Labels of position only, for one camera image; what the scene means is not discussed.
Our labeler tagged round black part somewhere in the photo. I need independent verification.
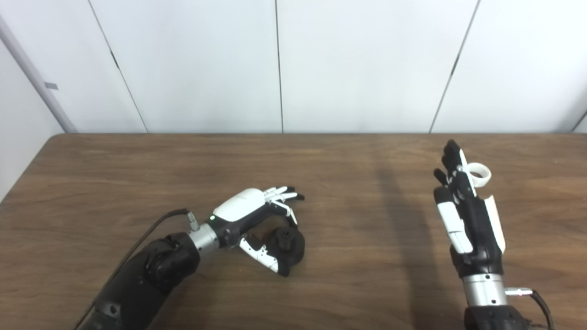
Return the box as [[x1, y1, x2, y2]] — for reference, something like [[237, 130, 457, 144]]
[[266, 228, 306, 271]]

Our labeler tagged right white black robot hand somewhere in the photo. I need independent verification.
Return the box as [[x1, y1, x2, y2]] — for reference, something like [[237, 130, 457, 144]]
[[433, 140, 506, 279]]

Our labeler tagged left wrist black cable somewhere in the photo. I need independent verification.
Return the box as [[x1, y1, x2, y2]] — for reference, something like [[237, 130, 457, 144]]
[[71, 209, 200, 330]]

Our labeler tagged grey wall corner strip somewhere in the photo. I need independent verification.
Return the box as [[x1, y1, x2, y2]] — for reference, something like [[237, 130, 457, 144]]
[[0, 14, 78, 133]]

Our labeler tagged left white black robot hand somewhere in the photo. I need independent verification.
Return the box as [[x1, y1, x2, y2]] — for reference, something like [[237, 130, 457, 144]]
[[209, 186, 305, 277]]

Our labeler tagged white ring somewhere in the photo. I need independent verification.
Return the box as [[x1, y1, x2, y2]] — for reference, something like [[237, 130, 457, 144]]
[[468, 163, 492, 187]]

